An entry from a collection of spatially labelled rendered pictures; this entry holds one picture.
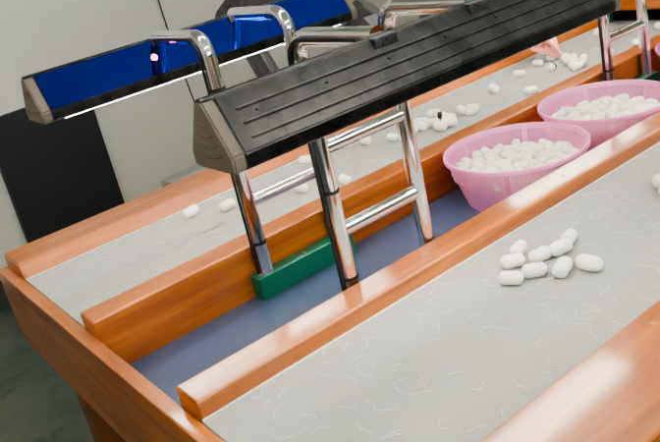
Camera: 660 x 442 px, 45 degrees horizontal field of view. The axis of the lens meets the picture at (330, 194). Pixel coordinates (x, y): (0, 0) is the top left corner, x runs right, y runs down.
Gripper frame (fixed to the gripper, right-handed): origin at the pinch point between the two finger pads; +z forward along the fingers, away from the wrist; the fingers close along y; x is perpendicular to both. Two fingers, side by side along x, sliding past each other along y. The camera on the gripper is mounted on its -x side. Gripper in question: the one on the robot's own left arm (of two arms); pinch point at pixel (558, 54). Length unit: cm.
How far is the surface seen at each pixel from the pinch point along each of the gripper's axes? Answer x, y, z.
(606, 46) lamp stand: -21.5, -15.9, 14.6
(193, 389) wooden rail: -34, -140, 38
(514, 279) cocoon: -42, -100, 50
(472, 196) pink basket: -18, -73, 29
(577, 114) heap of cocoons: -20.0, -37.9, 25.0
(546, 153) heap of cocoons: -24, -57, 30
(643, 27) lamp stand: -22.0, -1.0, 14.4
